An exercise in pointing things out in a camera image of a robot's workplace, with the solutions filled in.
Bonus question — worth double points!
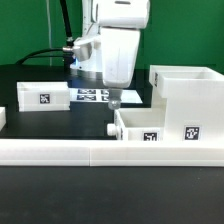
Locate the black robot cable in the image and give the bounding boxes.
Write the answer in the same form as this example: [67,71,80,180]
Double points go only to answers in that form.
[14,0,77,66]

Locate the small white block left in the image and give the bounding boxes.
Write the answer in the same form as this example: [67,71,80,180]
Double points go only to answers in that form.
[0,107,6,131]

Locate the white drawer cabinet housing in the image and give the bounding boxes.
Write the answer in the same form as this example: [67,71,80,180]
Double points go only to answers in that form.
[149,65,224,142]

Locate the fiducial marker sheet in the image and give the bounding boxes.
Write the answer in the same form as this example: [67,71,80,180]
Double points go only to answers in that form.
[69,88,142,104]

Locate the white border rail frame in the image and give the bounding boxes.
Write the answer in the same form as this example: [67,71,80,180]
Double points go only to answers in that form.
[0,139,224,167]

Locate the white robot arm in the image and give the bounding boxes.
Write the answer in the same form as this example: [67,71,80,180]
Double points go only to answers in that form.
[70,0,150,110]

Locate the white drawer box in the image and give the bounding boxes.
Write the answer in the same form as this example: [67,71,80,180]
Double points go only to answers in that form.
[17,82,70,112]
[107,108,165,141]

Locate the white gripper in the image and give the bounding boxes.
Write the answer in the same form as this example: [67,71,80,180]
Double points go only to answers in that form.
[101,28,140,110]

